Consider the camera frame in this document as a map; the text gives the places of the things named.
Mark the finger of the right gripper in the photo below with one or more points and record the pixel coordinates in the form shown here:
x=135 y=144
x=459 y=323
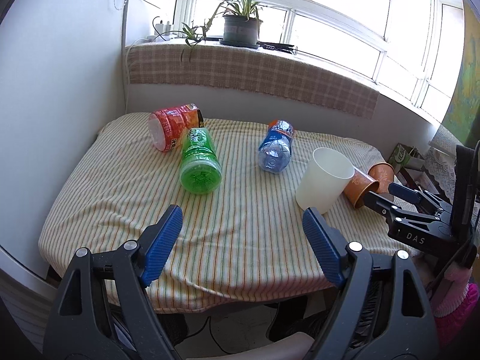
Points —
x=385 y=208
x=424 y=201

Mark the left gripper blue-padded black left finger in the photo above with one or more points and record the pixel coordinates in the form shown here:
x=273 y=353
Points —
x=80 y=324

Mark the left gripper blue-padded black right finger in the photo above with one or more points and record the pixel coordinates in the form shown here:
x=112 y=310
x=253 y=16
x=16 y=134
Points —
x=381 y=311

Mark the white plastic cup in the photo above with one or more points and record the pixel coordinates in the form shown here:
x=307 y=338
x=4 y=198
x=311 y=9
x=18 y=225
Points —
x=327 y=175

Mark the orange patterned paper cup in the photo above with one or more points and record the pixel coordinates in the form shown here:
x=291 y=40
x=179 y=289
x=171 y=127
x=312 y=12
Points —
x=358 y=186

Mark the white lace cloth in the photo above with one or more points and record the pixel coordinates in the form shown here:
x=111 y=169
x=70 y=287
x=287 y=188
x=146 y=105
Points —
x=442 y=167

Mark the green paper bag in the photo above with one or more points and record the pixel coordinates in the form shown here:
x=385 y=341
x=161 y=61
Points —
x=404 y=156

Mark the pink fuzzy sleeve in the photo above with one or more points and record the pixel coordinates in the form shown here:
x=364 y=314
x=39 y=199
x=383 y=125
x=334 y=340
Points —
x=451 y=291

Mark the blue-label crushed plastic bottle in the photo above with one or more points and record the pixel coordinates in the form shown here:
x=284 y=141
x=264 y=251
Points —
x=275 y=151

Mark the striped yellow tablecloth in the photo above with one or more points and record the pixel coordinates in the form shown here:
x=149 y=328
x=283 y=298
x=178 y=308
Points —
x=243 y=242

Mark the green plastic bottle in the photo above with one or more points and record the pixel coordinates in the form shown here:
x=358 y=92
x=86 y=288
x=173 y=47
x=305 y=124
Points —
x=200 y=171

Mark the brown plaid windowsill cloth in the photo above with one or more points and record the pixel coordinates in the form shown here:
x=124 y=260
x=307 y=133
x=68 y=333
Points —
x=226 y=67

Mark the black object on windowsill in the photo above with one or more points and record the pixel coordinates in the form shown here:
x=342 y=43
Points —
x=282 y=47

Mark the red-orange snack container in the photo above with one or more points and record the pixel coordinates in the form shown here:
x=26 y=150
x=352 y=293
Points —
x=167 y=126

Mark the potted spider plant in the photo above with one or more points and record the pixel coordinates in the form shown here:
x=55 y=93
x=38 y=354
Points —
x=241 y=26

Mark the white window frame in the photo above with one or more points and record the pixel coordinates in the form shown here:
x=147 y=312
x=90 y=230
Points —
x=411 y=49

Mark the white wall charger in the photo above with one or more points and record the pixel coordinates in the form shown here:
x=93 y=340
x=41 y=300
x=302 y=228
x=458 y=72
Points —
x=163 y=28

